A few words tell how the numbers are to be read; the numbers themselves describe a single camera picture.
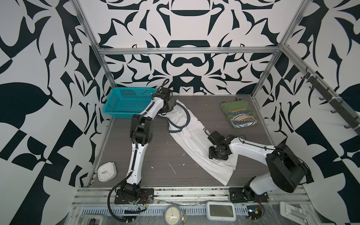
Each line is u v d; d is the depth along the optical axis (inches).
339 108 21.6
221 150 25.5
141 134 25.0
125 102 45.3
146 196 28.8
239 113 42.0
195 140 36.9
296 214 26.9
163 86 36.1
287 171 17.3
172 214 26.0
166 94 34.3
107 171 31.2
